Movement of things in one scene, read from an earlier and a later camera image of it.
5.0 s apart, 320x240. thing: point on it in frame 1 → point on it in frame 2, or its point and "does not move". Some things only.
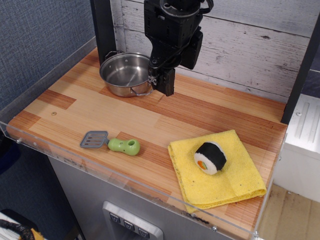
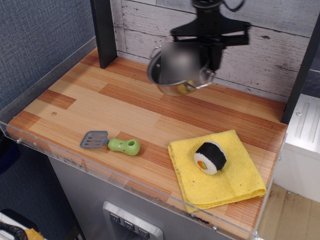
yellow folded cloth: [236, 182] does not move
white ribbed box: [299, 167] does not move
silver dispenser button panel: [122, 223] does not move
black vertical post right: [301, 74] does not move
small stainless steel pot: [124, 73] → [176, 88]
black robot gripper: [172, 27] → [213, 30]
